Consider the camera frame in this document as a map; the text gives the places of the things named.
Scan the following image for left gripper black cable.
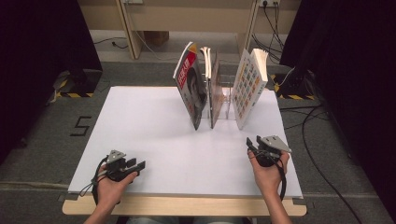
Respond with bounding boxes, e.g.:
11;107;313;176
92;157;108;205

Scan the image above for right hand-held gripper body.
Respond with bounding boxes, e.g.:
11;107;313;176
253;134;292;168

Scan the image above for black cable bundle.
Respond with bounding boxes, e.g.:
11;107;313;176
251;2;286;63

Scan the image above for cardboard box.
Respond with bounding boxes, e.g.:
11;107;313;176
143;30;171;48

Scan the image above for clear acrylic book rack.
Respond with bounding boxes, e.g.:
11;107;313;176
199;73;237;120

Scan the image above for wooden desk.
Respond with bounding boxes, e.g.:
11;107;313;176
78;0;302;61

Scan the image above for long black floor cable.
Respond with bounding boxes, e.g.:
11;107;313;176
301;105;363;224

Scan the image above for black stand base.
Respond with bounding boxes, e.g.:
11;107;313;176
54;68;104;99
270;69;317;101

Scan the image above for person's left hand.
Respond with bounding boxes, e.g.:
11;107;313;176
94;164;139;206

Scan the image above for white cable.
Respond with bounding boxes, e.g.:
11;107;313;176
134;31;233;63

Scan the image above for books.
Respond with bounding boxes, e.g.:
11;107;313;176
231;48;269;131

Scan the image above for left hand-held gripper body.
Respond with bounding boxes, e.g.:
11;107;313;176
106;149;134;183

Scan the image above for person's right hand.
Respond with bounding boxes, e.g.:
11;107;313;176
247;148;290;199

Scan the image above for thin grey cord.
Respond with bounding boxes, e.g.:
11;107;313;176
78;176;106;198

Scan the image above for dark brown and red magazine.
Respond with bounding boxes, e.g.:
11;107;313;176
172;41;209;132

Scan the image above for black floor cable with plug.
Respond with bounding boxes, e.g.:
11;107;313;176
92;36;129;49

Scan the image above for black curtain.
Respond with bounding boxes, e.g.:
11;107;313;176
0;0;104;166
279;0;396;213

